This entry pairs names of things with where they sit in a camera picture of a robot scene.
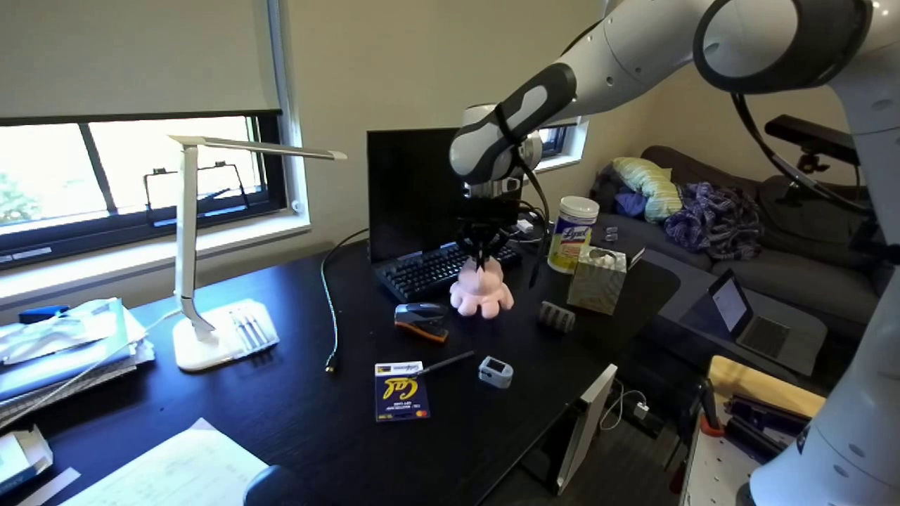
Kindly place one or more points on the white desk side panel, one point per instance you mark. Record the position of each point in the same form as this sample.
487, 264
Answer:
583, 430

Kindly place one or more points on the pale yellow pillow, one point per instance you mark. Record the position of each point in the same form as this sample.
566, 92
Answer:
649, 186

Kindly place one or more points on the white paper sheet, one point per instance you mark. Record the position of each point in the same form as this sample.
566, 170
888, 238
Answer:
171, 468

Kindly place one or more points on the grey ribbed cylinder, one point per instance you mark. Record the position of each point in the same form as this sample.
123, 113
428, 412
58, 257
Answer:
556, 315

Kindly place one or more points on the black camera on tripod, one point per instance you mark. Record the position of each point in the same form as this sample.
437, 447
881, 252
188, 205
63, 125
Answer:
816, 138

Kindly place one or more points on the wooden board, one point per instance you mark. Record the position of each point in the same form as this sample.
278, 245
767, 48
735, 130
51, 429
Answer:
770, 380

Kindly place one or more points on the stack of books and papers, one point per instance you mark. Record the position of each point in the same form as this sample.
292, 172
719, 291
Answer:
65, 356

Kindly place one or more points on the open grey laptop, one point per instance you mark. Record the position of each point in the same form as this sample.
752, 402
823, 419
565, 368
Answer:
749, 328

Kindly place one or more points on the white pulse oximeter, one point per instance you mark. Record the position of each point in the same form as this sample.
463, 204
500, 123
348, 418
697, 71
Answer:
496, 373

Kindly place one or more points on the orange and black stapler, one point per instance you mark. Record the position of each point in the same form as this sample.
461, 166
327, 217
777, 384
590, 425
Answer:
420, 322

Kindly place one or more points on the black keyboard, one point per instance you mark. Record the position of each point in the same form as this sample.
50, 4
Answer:
423, 273

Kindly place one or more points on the olive tissue box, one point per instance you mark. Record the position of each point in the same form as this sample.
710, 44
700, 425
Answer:
598, 283

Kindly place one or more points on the dark couch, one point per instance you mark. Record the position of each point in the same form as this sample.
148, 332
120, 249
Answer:
816, 270

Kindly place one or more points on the black framed window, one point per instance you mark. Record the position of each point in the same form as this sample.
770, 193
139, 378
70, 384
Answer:
58, 179

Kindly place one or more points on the black orange clamp tool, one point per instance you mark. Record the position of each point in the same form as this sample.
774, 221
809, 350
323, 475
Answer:
749, 422

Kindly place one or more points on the black computer monitor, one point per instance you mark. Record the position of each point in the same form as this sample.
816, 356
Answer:
413, 186

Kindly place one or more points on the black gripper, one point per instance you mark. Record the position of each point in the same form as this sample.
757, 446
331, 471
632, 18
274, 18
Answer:
494, 210

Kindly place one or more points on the grey metal robot table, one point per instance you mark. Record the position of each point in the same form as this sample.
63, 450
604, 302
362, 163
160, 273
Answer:
719, 474

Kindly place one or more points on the dark pen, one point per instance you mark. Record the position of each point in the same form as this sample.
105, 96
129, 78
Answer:
445, 364

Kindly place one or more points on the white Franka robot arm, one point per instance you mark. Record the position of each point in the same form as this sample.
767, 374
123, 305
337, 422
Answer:
638, 58

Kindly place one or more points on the pink octopus plush toy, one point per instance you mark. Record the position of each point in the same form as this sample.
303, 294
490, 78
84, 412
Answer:
482, 295

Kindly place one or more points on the wipes canister white lid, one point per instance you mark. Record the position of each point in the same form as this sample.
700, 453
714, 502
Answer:
576, 234

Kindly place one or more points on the white roller blind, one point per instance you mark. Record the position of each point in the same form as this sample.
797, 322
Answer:
130, 58

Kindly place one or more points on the white desk lamp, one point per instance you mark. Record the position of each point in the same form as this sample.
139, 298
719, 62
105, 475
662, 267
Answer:
222, 347

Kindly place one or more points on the purple cloth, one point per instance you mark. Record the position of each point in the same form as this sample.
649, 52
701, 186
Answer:
719, 221

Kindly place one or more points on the blue marker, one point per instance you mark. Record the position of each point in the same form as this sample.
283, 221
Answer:
43, 315

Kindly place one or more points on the blue Cal card pack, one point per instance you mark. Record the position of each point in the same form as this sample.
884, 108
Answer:
402, 395

